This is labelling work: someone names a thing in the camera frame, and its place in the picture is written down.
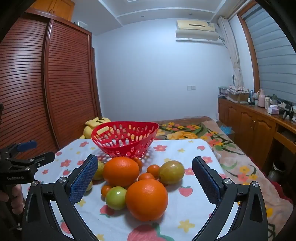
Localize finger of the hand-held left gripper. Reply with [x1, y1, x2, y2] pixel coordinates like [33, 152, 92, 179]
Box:
[5, 152, 55, 170]
[5, 140, 38, 155]

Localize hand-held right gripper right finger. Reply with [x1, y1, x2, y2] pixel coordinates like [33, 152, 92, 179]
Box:
[192, 156, 269, 241]

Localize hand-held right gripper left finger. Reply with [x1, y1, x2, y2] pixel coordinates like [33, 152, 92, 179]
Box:
[22, 155, 100, 241]

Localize large yellow-green round fruit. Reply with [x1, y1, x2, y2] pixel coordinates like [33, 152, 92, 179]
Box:
[158, 160, 185, 185]

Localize small green round fruit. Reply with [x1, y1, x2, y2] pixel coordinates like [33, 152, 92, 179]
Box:
[105, 186, 127, 210]

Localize large orange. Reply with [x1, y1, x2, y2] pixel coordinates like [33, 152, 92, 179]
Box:
[102, 157, 140, 188]
[125, 179, 168, 222]

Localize red perforated plastic basket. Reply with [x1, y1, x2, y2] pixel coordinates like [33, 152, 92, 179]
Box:
[91, 121, 159, 159]

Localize person's left hand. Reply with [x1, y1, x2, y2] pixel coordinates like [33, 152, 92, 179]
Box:
[0, 184, 25, 216]

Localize white floral tablecloth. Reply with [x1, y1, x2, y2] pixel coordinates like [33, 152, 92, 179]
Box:
[35, 138, 238, 241]

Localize floral bed blanket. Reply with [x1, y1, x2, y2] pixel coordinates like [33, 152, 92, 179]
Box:
[153, 116, 285, 241]

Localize yellow plush toy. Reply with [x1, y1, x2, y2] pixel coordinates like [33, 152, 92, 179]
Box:
[83, 116, 111, 139]

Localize brown slatted wooden wardrobe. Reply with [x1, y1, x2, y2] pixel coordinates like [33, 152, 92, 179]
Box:
[0, 0, 102, 160]

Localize grey trash can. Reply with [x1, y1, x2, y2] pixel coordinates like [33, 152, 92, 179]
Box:
[267, 161, 287, 183]

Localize wooden sideboard cabinet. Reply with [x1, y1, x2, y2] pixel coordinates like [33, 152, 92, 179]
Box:
[217, 96, 296, 176]

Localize cardboard box with cloth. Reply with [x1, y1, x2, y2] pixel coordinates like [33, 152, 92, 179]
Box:
[228, 86, 251, 102]

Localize pink thermos bottle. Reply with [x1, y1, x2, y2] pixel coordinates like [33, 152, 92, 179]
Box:
[257, 89, 266, 108]

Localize black tool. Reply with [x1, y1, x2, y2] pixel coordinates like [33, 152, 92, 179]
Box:
[279, 103, 295, 120]

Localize tied white curtain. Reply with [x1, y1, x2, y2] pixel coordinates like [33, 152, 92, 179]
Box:
[217, 16, 245, 88]

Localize grey window blind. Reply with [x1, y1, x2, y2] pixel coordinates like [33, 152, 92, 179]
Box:
[240, 5, 296, 105]

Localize wall air conditioner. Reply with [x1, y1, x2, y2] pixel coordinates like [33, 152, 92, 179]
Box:
[175, 19, 220, 42]

